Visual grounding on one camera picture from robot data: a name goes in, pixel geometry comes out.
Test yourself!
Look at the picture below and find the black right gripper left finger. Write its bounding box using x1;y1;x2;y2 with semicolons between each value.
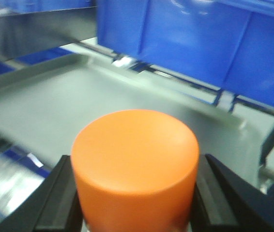
0;155;83;232

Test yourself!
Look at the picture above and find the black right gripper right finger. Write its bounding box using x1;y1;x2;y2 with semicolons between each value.
190;154;274;232

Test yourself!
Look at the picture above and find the large blue plastic bin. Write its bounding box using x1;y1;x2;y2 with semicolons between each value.
97;0;274;107

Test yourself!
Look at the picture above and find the orange cylindrical capacitor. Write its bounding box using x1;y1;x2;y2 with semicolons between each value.
71;110;199;232

